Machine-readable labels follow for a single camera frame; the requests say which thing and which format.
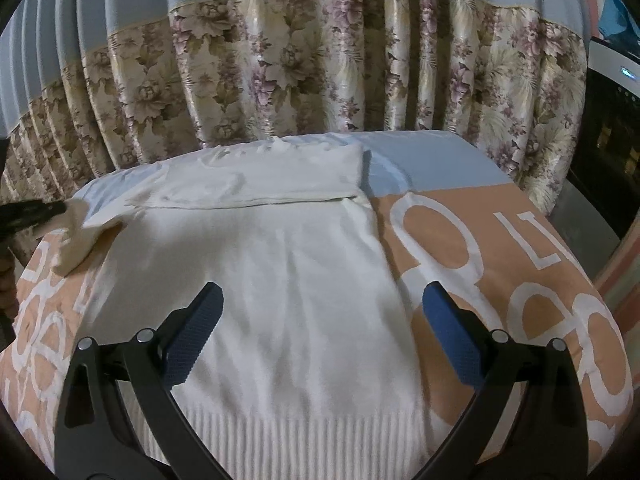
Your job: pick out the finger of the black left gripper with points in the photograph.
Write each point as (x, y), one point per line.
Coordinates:
(15, 217)

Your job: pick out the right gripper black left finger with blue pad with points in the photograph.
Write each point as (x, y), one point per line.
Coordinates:
(94, 436)

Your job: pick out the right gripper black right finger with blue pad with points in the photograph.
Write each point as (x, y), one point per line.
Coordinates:
(548, 438)

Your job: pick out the white knit sweater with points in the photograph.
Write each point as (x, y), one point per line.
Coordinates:
(306, 368)

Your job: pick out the pink striped bedsheet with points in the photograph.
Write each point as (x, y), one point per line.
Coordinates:
(618, 282)

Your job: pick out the floral and blue curtain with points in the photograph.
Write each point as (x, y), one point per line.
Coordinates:
(93, 86)

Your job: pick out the orange and blue lettered blanket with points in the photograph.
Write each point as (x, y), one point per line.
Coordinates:
(444, 213)

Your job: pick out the dark appliance with light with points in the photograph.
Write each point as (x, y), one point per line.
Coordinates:
(605, 166)

